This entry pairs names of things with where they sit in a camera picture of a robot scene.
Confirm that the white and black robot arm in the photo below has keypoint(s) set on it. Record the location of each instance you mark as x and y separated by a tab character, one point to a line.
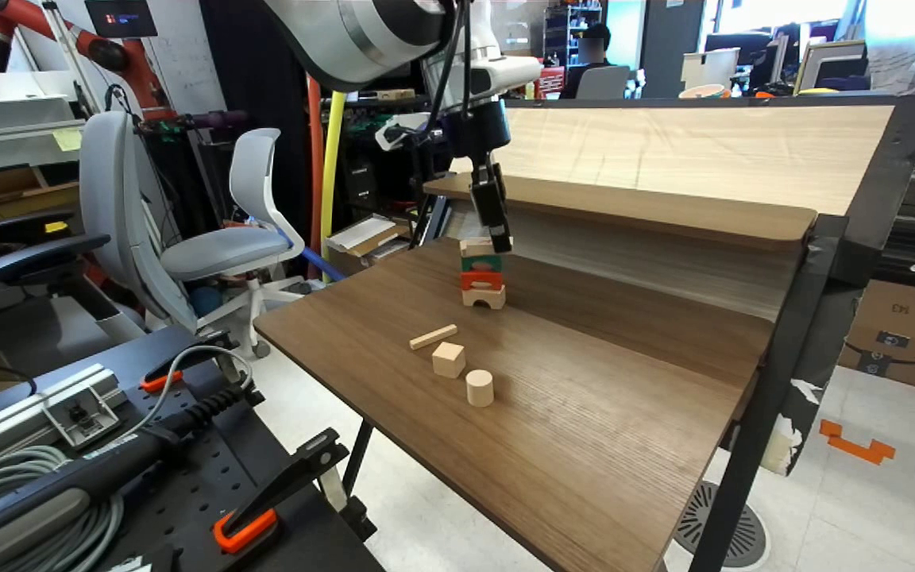
371	35

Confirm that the orange floor tape marker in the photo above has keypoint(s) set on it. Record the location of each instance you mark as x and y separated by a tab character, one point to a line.
855	442

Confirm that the white office chair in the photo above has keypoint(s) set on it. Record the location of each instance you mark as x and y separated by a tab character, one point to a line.
252	239

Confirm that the small orange clamp trigger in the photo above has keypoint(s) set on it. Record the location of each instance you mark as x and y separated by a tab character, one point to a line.
164	379

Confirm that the stack of flat boxes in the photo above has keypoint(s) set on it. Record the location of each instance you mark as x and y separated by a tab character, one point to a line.
367	239

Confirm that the orange foam tube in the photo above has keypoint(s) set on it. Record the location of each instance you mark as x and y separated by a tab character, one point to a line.
315	160

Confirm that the light wooden back panel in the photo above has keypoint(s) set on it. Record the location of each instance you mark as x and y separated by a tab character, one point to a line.
691	154

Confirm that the small rectangular wooden block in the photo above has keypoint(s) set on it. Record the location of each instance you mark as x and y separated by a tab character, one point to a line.
475	242

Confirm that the person in dark clothes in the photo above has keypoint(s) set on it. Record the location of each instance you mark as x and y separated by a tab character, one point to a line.
594	60

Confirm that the grey office chair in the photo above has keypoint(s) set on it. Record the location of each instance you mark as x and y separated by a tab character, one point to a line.
117	210

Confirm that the red robot arm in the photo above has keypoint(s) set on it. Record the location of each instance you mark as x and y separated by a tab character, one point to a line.
31	28

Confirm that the wooden cube block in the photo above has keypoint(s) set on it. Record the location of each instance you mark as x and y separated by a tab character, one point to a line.
449	361

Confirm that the orange toy block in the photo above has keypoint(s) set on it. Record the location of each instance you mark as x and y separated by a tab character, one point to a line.
480	281

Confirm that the green toy block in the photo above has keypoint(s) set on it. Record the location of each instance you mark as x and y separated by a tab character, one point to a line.
476	264

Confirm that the wooden cylinder block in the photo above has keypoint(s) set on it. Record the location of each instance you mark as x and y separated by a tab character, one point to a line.
480	388

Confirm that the black perforated workbench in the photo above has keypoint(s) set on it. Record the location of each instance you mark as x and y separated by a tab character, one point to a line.
191	489

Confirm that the black metal table frame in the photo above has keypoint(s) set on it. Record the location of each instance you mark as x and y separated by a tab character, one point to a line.
796	319

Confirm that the round floor drain grate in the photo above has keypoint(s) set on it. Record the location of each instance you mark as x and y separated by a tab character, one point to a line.
729	529

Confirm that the wooden arch block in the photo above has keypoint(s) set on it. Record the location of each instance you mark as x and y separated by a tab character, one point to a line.
484	301

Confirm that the grey computer monitor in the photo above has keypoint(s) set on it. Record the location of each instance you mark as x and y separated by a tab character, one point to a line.
833	64

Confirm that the aluminium extrusion rail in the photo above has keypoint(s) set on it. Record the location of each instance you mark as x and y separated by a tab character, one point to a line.
23	409

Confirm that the thin wooden stick block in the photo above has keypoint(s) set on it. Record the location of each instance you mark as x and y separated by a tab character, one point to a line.
432	334

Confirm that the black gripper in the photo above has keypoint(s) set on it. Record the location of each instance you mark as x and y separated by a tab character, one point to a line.
475	128

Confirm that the large cardboard box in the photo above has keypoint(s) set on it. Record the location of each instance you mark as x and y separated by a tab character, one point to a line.
905	334

